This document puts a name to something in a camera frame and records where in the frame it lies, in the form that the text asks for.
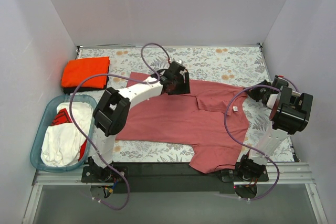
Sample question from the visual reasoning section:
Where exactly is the aluminium frame rail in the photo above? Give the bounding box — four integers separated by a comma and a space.
23, 162, 327, 223

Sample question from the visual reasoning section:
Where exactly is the folded black t-shirt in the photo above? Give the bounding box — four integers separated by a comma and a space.
63, 76, 109, 94

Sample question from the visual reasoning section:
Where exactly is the teal plastic basket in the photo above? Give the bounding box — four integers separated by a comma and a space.
30, 95, 90, 173

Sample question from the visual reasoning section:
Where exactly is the floral tablecloth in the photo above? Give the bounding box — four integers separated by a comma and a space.
78, 46, 273, 162

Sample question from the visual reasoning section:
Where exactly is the white t-shirt red print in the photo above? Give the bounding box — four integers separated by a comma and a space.
40, 102, 87, 167

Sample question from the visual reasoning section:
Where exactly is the pink t-shirt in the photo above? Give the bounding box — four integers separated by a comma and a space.
116, 80, 249, 173

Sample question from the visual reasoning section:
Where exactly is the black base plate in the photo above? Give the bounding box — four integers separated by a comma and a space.
81, 162, 269, 195

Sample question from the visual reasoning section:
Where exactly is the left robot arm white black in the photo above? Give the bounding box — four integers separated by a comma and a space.
88, 60, 190, 182

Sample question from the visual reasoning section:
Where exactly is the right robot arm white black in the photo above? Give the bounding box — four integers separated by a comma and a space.
236, 76, 313, 181

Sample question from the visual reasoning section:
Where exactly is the folded orange t-shirt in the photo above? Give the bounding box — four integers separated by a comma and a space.
61, 57, 110, 88

